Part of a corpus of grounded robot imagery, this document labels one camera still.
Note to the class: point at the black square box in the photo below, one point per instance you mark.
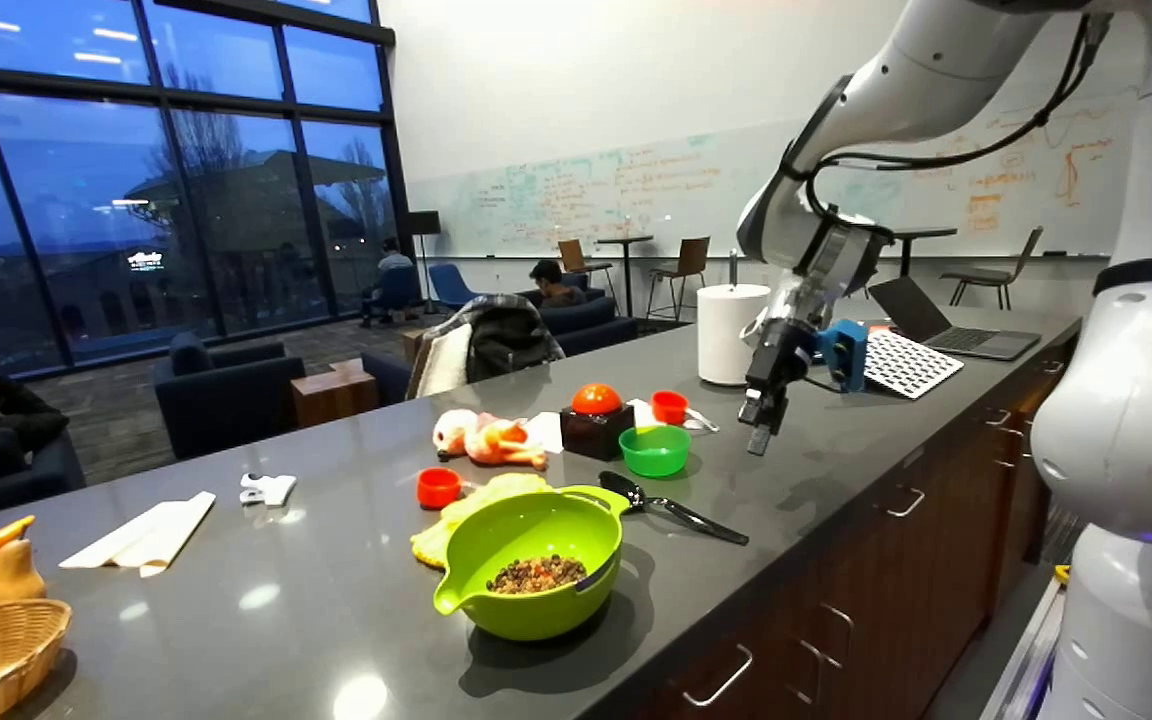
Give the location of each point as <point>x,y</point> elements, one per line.
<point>596,434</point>

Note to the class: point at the red tomato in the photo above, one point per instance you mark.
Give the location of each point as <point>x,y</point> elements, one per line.
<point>596,399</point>

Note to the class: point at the black plastic spoon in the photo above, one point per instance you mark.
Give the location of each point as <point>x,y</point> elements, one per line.
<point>683,515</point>

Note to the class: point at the tall bar table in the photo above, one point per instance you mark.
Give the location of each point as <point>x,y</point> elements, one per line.
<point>625,262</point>

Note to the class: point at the wooden side table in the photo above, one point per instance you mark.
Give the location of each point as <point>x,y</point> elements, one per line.
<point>334,392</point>

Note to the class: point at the tan bread wedge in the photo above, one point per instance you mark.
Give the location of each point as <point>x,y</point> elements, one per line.
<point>10,578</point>

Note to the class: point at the small green bowl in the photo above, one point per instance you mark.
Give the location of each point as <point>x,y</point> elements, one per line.
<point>658,459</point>

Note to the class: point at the small crumpled white wrapper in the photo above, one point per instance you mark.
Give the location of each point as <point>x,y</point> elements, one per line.
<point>264,491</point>

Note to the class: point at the wooden chair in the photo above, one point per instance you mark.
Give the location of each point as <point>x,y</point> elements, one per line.
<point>996,274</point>

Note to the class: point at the dark wood cabinet front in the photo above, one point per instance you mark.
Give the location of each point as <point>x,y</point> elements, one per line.
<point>868,586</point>

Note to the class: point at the small red cup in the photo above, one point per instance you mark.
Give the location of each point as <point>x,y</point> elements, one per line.
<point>438,491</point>

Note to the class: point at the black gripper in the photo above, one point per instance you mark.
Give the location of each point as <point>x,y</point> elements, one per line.
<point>782,340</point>

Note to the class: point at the white keyboard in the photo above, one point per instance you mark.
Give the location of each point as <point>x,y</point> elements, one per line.
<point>917,362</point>

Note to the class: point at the wall whiteboard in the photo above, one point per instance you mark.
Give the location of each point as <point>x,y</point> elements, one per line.
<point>601,195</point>

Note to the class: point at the white paper sheet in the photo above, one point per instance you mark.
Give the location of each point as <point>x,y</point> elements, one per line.
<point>547,429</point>

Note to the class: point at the white paper towel roll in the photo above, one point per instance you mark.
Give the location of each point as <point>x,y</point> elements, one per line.
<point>733,335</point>

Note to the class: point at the red measuring scoop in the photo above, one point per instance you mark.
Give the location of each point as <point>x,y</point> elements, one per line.
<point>672,407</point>

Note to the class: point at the yellow knitted cloth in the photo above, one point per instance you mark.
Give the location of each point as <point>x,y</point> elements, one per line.
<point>450,525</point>

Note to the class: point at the small toy doll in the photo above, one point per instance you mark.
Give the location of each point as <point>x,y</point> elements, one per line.
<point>499,442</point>

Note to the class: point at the dark armchair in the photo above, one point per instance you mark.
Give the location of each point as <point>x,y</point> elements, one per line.
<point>221,403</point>

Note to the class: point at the lime green mixing bowl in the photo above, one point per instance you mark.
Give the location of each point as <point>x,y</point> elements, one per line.
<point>539,604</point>

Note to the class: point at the grey laptop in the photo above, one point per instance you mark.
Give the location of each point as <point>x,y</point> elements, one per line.
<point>956,331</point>

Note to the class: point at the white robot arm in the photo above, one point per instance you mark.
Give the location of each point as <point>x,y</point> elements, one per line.
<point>1137,403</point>

